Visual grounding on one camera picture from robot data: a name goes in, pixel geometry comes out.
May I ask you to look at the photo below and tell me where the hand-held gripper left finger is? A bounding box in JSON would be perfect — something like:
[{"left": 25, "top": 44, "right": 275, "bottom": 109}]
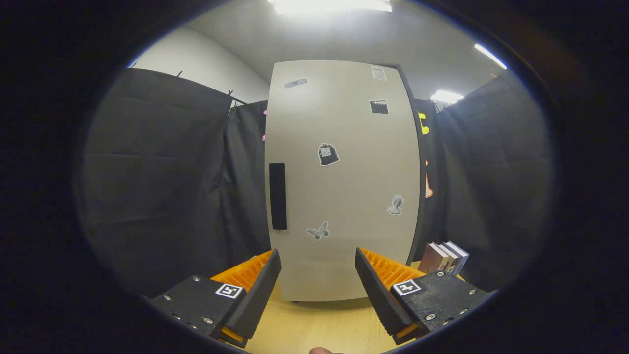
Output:
[{"left": 149, "top": 249, "right": 282, "bottom": 349}]

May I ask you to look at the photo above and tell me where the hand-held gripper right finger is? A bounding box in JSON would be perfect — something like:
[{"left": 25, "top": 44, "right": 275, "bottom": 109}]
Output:
[{"left": 354, "top": 247, "right": 498, "bottom": 346}]

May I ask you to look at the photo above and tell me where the black door handle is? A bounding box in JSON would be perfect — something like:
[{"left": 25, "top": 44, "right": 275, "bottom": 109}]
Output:
[{"left": 269, "top": 163, "right": 288, "bottom": 231}]

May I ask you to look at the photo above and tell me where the book with tan cover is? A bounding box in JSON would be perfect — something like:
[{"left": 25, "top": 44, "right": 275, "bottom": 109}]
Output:
[{"left": 435, "top": 242, "right": 460, "bottom": 275}]

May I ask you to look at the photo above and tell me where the ceiling light panel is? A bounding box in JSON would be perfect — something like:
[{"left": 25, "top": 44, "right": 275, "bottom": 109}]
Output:
[
  {"left": 430, "top": 89, "right": 465, "bottom": 105},
  {"left": 267, "top": 0, "right": 393, "bottom": 15},
  {"left": 473, "top": 43, "right": 508, "bottom": 70}
]

